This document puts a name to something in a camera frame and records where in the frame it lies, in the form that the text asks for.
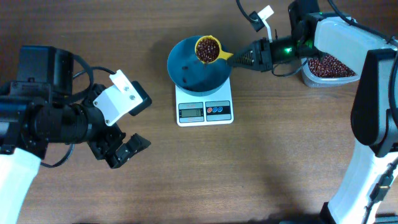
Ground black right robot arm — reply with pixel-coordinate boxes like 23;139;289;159
228;1;397;223

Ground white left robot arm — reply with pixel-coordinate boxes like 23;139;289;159
1;45;152;223

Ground red adzuki beans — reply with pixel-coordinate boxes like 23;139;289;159
308;55;356;78

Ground white digital kitchen scale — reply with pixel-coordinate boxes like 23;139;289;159
175;78;234;127

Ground clear plastic food container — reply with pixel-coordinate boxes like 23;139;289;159
302;54;360;88

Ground blue plastic bowl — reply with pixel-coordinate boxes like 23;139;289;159
167;35;232;96

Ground yellow plastic measuring scoop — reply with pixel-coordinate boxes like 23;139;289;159
195;35;233;63

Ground red beans in bowl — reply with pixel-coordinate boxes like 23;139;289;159
182;60;208;85

